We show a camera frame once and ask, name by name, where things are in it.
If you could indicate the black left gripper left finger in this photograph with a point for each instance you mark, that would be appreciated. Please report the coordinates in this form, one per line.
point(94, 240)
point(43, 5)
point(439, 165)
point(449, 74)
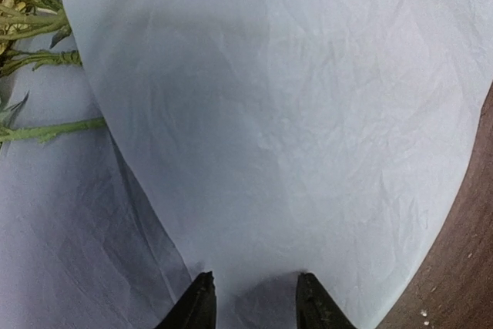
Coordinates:
point(196, 308)

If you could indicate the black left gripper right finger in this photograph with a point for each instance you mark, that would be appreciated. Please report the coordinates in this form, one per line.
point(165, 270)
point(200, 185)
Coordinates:
point(315, 308)

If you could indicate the white wrapping paper sheet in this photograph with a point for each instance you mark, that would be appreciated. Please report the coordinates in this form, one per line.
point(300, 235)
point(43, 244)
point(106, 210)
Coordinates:
point(254, 139)

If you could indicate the large yellow flower bunch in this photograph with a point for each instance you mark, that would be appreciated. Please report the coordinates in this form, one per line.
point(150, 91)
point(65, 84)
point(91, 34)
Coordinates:
point(27, 19)

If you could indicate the pink flower stem two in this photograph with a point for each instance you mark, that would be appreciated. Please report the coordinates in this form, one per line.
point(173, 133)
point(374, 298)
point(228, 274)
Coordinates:
point(44, 133)

